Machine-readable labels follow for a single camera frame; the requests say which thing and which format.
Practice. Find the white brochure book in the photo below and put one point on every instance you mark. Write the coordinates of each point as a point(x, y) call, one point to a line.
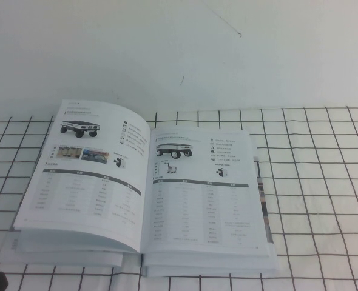
point(142, 188)

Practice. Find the white black-grid tablecloth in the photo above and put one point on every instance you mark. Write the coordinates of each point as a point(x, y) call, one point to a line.
point(318, 188)

